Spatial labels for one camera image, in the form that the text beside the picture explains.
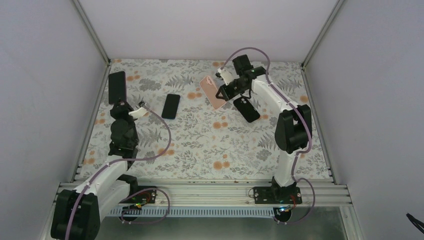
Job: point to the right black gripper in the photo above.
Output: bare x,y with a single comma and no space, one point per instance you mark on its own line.
228,95

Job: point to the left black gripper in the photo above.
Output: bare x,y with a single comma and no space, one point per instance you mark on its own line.
117,110

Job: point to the pink phone case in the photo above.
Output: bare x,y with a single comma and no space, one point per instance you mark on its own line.
207,84

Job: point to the black phone case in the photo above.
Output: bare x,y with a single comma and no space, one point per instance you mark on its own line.
246,109

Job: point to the black phone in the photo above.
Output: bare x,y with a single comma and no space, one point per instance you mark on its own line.
170,107

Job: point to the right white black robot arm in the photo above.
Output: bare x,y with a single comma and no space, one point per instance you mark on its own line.
293,131

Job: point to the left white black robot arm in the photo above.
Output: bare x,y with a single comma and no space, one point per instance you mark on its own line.
79,212

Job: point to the floral patterned table mat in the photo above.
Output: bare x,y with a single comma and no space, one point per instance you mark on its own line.
201,142

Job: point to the black object at edge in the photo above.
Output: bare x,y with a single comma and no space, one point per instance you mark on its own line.
416,222

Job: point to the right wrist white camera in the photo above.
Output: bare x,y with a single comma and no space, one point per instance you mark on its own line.
225,75

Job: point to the wrist white camera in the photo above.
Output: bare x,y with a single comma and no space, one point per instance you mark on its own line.
140,111
225,75

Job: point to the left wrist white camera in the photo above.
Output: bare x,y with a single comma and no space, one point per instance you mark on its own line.
140,111

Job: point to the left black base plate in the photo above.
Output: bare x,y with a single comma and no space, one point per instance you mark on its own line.
144,195

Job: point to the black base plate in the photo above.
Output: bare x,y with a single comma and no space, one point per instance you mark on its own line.
144,195
263,195

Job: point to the aluminium mounting rail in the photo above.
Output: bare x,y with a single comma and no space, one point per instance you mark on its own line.
239,193

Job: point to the slotted grey cable duct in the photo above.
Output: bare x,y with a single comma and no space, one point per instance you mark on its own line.
201,212

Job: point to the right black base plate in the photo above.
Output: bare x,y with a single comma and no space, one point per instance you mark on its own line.
263,195

